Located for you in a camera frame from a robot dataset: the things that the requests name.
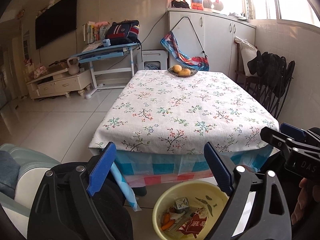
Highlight blue adjustable study desk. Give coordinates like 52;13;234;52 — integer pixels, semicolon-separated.
70;42;141;100

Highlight white tv cabinet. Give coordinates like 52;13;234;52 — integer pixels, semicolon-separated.
26;69;92;100

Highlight dark blue red backpack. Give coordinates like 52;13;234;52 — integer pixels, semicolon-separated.
105;20;140;46

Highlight pink kettlebell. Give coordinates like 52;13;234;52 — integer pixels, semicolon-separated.
67;57;80;75

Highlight row of books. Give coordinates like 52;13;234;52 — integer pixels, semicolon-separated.
82;21;110;44

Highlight yellow mango left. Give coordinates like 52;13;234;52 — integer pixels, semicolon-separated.
171;64;182;73

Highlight black wall television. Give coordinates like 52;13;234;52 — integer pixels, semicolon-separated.
35;0;78;49

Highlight floral white tablecloth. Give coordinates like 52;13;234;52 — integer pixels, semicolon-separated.
89;70;279;155

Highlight teal table leg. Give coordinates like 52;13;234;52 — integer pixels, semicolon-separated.
132;186;147;197

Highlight red snack bag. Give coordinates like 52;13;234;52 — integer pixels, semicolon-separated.
177;209;207;238

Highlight black folding chairs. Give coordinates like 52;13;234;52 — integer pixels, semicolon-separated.
247;51;296;119

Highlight blue juice carton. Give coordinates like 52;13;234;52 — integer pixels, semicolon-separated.
174;197;190;213

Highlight yellow mango right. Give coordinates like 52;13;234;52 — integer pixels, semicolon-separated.
178;68;191;76

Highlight blue pink checkered undercloth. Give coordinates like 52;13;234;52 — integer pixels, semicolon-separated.
114;142;273;188

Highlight dark fruit plate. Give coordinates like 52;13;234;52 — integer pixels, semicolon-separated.
168;64;198;77

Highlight wooden chair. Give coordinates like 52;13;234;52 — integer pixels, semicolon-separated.
234;42;259;92

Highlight right hand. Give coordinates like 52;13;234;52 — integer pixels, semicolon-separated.
291;178;319;225

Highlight yellow mango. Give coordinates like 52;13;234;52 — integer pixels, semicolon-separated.
171;64;182;73
178;68;191;76

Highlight white pillow sack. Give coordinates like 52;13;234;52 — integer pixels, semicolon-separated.
234;36;258;77

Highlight colourful spiderman kite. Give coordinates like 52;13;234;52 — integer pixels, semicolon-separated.
160;31;209;72

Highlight light green sofa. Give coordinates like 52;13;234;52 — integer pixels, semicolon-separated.
1;144;61;239

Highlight yellow plastic basin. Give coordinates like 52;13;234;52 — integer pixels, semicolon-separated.
152;180;228;239

